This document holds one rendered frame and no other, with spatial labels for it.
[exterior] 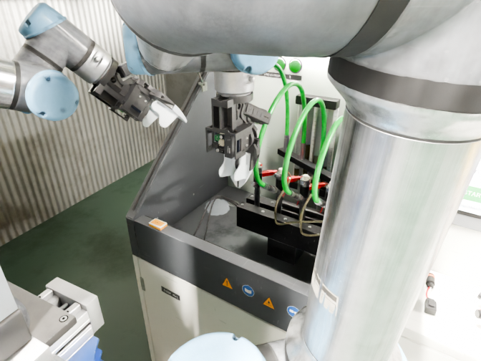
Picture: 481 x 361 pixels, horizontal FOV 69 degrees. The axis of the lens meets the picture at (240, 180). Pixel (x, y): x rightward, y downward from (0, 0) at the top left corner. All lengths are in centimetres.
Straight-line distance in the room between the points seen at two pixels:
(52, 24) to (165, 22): 59
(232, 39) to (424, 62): 9
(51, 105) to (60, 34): 19
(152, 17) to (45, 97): 45
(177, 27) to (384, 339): 27
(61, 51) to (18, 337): 50
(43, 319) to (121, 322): 138
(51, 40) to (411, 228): 67
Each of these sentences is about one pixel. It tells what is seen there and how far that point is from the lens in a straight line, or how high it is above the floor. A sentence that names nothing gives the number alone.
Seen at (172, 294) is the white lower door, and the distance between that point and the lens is 127.
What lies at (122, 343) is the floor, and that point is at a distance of 209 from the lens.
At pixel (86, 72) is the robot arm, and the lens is 79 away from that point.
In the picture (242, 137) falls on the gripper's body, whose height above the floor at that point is 135.
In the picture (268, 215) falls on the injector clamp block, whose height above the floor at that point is 98.
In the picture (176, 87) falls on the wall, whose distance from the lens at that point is 391.
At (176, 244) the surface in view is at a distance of 109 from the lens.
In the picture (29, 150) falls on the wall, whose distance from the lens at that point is 299.
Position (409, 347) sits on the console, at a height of 93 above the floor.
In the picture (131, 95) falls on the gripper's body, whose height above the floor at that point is 140.
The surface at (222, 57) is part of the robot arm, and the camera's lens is 53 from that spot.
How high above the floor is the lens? 159
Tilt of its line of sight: 28 degrees down
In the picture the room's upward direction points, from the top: straight up
